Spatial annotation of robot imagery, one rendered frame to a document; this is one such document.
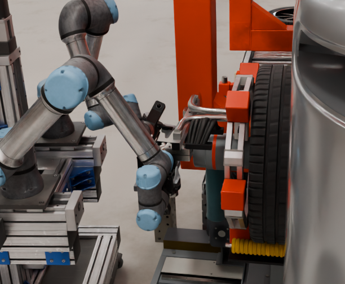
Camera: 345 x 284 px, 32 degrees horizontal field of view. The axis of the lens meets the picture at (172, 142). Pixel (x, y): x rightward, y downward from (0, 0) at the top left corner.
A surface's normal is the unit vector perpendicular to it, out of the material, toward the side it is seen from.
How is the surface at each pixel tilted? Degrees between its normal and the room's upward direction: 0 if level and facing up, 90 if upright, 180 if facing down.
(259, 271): 0
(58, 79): 85
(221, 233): 90
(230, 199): 90
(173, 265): 0
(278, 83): 18
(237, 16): 90
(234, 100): 35
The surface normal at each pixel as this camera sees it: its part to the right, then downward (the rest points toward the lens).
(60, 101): -0.15, 0.34
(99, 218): -0.04, -0.90
